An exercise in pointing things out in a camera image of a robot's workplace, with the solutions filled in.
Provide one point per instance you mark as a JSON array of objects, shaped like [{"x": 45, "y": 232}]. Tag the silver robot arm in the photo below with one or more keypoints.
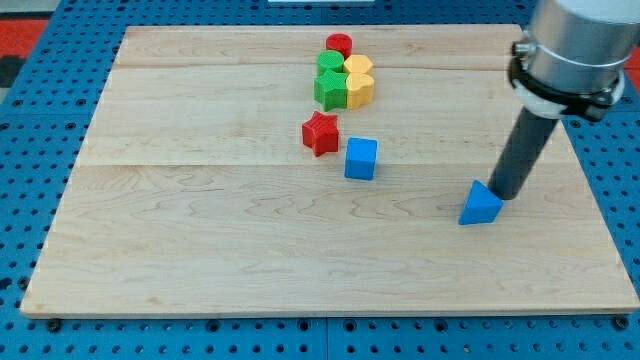
[{"x": 571, "y": 57}]

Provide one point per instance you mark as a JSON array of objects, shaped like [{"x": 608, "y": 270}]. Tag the blue cube block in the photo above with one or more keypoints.
[{"x": 360, "y": 160}]

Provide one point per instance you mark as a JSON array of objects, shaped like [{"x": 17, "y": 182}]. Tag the blue triangle block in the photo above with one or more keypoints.
[{"x": 481, "y": 206}]

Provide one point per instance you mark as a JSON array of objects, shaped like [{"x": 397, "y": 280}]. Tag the wooden board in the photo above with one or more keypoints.
[{"x": 193, "y": 195}]

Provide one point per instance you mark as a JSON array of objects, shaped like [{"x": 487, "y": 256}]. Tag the red star block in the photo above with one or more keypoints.
[{"x": 321, "y": 133}]

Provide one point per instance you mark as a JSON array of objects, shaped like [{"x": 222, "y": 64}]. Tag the green star block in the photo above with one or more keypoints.
[{"x": 330, "y": 90}]

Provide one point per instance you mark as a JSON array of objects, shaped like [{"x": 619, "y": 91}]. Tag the yellow heart block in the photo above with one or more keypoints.
[{"x": 360, "y": 90}]

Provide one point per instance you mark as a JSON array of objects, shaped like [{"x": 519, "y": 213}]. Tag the green cylinder block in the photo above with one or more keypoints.
[{"x": 329, "y": 60}]

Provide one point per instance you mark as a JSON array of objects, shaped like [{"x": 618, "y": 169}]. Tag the yellow hexagon block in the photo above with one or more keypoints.
[{"x": 357, "y": 63}]

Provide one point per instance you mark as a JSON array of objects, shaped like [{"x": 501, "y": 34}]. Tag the red cylinder block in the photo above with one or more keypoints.
[{"x": 341, "y": 43}]

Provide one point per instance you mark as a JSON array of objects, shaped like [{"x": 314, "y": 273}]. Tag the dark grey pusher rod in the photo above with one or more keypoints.
[{"x": 524, "y": 145}]

